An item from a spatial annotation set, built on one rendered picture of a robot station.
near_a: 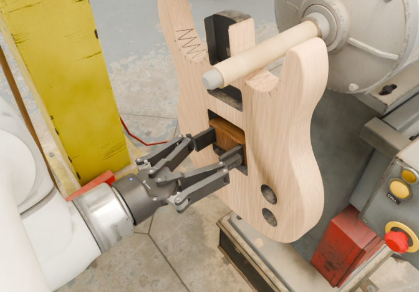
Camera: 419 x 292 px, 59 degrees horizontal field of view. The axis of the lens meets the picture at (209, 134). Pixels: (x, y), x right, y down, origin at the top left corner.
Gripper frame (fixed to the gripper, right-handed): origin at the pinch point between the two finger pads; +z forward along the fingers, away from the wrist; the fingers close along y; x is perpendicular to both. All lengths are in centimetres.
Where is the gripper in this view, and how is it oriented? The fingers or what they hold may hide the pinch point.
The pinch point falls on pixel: (225, 143)
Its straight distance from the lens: 64.3
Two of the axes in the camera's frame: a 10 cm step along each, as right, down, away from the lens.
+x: -1.3, -7.9, -6.0
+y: 6.0, 4.2, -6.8
